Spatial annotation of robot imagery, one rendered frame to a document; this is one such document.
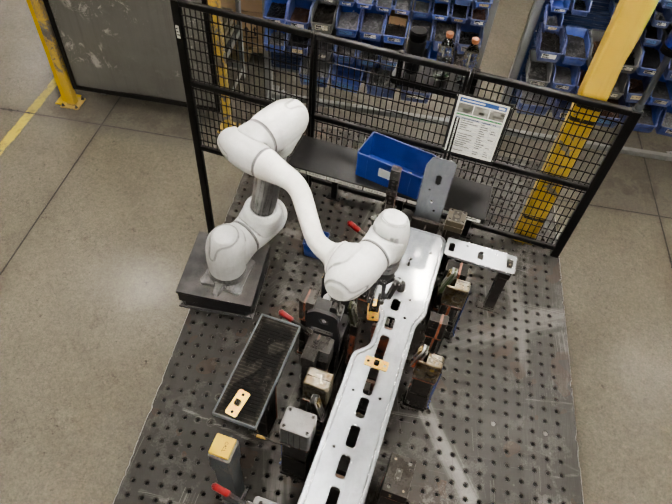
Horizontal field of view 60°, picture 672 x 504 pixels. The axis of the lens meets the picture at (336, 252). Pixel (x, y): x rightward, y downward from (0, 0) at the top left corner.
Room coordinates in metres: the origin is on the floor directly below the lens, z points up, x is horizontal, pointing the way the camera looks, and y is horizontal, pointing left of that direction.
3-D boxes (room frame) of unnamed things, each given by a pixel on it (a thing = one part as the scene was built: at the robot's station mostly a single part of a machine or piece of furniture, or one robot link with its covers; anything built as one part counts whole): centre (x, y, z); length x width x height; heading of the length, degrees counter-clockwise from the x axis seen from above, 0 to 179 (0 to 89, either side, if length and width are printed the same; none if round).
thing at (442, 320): (1.20, -0.41, 0.84); 0.11 x 0.08 x 0.29; 76
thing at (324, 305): (1.12, 0.00, 0.94); 0.18 x 0.13 x 0.49; 166
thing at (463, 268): (1.45, -0.49, 0.84); 0.11 x 0.10 x 0.28; 76
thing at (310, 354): (0.93, 0.05, 0.90); 0.05 x 0.05 x 0.40; 76
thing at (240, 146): (1.37, 0.32, 1.57); 0.18 x 0.14 x 0.13; 56
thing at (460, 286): (1.32, -0.48, 0.87); 0.12 x 0.09 x 0.35; 76
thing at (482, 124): (1.94, -0.52, 1.30); 0.23 x 0.02 x 0.31; 76
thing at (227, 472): (0.58, 0.26, 0.92); 0.08 x 0.08 x 0.44; 76
